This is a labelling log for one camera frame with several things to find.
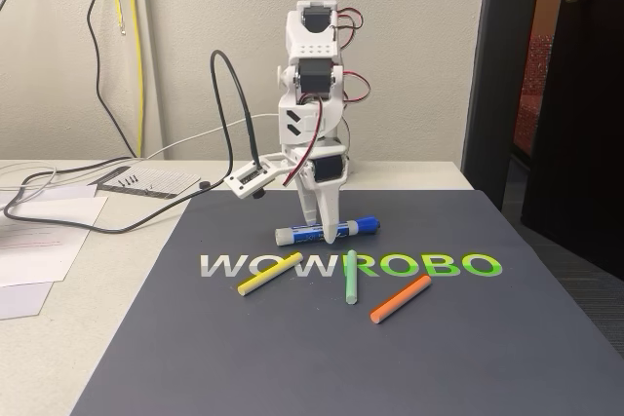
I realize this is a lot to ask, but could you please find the blue dry erase marker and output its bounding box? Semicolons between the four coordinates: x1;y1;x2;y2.
274;214;382;246

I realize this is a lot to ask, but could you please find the green chalk stick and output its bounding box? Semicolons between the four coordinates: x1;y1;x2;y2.
344;248;360;305

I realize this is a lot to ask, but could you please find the yellow chalk stick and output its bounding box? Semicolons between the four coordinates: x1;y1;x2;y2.
237;250;302;297

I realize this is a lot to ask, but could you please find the orange chalk stick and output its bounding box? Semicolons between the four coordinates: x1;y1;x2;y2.
369;274;434;325

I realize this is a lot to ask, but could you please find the printed sheet with screws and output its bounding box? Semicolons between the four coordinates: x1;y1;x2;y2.
87;166;202;201

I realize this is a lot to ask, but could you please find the grey WOWROBO mat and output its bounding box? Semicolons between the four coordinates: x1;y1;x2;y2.
67;189;624;416

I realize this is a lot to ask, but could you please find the dark door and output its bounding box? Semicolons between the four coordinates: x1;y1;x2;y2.
521;0;624;281

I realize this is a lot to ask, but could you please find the large white paper sheet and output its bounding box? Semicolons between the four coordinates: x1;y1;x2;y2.
0;186;109;285

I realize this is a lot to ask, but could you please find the small white paper sheet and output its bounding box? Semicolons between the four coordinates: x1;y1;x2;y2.
0;282;55;321

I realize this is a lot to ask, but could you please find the red black servo wire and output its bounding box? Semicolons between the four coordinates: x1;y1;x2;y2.
333;6;366;45
284;98;327;188
340;69;374;106

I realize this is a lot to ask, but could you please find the white gripper camera box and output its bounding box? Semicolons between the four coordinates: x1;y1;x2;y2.
224;152;293;201

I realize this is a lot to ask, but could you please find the black camera cable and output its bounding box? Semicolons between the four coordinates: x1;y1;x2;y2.
3;49;262;235

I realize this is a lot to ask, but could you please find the white cable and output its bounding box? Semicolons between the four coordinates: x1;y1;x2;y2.
145;112;282;160

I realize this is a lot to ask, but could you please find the long yellow wire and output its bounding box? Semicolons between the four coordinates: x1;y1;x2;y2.
126;0;145;158

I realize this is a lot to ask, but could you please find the dark grey door frame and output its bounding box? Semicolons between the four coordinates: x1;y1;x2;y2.
460;0;545;212

